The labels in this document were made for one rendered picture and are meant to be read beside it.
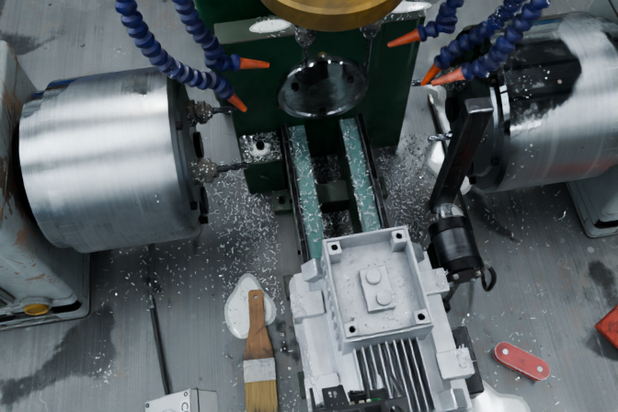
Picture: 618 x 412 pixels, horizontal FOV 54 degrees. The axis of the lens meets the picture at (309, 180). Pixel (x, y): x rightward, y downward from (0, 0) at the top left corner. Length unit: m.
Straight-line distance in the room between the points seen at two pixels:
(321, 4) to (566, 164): 0.43
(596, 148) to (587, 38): 0.15
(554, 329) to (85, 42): 1.07
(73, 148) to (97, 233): 0.12
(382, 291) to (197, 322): 0.44
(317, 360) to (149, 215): 0.28
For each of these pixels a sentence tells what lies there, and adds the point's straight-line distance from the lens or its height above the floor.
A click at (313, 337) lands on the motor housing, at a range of 0.75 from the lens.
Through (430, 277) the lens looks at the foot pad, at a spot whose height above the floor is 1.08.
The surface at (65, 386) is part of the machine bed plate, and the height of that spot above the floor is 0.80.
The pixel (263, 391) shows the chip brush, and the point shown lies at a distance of 1.00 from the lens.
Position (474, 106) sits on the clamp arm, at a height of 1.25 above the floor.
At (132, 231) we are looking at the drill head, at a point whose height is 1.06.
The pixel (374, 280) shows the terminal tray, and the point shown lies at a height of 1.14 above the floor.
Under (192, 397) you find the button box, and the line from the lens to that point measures 0.73.
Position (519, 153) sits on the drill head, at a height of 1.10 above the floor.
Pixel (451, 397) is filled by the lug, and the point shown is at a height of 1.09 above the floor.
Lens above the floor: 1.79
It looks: 61 degrees down
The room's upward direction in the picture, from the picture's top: 2 degrees counter-clockwise
